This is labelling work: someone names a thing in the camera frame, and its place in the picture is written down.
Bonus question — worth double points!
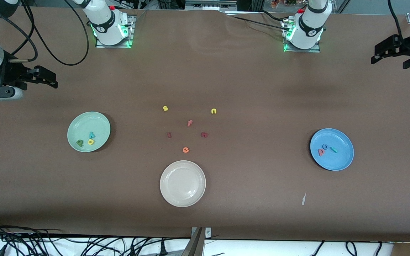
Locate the light green plate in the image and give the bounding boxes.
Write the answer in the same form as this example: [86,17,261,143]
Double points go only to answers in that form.
[67,111,111,153]

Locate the blue plate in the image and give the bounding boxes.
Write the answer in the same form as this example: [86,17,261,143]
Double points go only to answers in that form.
[310,128,354,171]

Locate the brown table cover sheet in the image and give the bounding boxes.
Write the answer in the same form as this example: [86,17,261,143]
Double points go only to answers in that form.
[0,7,410,243]

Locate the cream white plate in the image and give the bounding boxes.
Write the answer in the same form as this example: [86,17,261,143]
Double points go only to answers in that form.
[159,160,206,208]

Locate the long black right arm cable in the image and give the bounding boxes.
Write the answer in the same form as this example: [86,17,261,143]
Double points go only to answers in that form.
[17,0,90,67]

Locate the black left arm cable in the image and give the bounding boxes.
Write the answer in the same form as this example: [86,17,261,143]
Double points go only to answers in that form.
[388,0,405,40]

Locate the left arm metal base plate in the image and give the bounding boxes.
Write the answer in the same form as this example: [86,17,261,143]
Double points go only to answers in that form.
[282,18,321,53]

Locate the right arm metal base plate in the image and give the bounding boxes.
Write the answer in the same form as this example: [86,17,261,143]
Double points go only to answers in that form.
[95,15,135,48]

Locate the thin black base cable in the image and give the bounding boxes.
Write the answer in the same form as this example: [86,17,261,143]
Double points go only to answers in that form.
[223,12,293,32]

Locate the tangled black cable bundle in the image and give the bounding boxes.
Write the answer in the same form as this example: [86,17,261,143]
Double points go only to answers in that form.
[0,220,191,256]

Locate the grey aluminium frame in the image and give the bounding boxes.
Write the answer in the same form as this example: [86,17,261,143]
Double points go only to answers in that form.
[185,0,238,11]

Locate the small metal bracket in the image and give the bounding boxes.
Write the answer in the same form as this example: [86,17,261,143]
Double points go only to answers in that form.
[191,227,212,239]

